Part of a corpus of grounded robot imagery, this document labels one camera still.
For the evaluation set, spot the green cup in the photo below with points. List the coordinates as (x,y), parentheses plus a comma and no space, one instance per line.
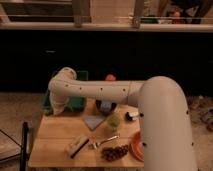
(113,122)

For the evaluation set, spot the orange tomato on stand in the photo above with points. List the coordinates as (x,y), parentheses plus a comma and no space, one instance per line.
(110,77)

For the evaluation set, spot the green plastic bin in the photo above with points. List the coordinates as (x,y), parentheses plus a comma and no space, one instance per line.
(75,104)

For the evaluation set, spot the brush with black handle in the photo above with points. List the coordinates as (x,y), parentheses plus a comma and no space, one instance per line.
(75,145)

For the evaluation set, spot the dark bowl with blue item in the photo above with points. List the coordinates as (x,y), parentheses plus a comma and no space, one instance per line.
(105,107)

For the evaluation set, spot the silver fork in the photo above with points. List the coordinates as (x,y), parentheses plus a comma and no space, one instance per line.
(95,145)

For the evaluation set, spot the orange plate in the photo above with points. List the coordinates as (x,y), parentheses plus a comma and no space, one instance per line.
(136,146)

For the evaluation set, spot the grey blue cloth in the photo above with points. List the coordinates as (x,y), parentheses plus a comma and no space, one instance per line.
(92,122)

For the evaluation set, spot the black pole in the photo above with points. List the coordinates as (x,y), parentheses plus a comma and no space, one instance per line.
(23,151)

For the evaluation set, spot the bunch of dark grapes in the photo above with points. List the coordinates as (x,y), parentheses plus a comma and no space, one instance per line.
(114,153)

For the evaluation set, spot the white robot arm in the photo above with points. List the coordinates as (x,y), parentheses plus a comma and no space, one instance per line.
(164,116)

